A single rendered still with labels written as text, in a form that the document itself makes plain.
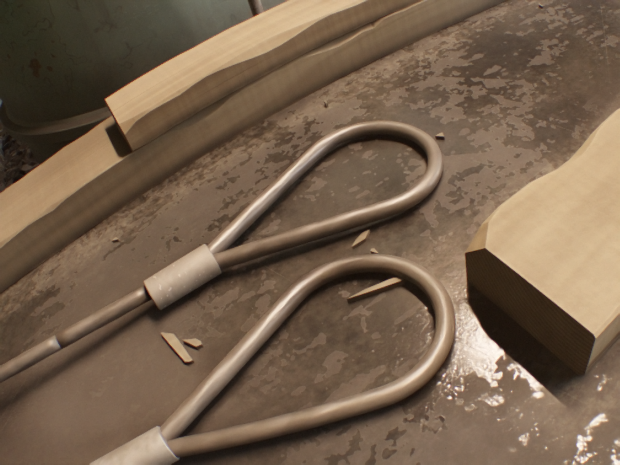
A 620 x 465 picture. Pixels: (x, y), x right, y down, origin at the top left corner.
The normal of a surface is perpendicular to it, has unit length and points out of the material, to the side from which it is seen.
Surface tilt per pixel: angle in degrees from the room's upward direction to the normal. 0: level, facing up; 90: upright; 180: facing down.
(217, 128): 90
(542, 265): 0
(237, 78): 90
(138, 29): 90
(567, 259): 0
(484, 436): 0
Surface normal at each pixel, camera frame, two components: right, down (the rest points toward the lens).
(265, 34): -0.24, -0.69
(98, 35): 0.06, 0.69
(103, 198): 0.53, 0.49
